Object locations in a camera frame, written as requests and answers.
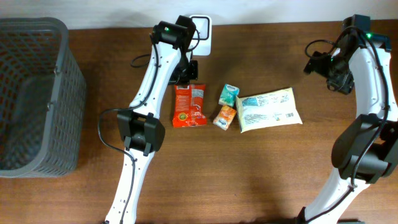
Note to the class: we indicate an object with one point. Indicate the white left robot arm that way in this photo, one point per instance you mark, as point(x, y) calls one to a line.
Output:
point(140, 129)

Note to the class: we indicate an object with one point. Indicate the teal tissue packet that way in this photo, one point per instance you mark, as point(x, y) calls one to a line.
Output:
point(228, 95)

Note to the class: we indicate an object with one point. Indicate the red snack packet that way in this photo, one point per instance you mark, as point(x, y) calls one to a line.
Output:
point(189, 105)

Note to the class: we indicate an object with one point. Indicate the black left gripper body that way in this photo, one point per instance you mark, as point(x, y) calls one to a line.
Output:
point(185, 74)

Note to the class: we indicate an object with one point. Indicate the orange tissue packet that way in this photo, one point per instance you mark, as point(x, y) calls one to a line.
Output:
point(225, 117)

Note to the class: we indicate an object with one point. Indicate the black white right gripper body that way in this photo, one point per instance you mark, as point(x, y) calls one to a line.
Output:
point(337, 82)

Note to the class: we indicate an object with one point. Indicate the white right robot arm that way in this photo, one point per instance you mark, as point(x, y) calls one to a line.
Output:
point(367, 150)

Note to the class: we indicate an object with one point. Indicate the grey plastic basket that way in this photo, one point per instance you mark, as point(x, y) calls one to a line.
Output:
point(43, 96)

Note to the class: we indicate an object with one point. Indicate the yellow wet wipes pack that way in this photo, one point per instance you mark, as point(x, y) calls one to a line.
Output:
point(276, 108)

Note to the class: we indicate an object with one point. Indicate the white black barcode scanner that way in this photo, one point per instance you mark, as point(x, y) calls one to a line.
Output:
point(201, 42)

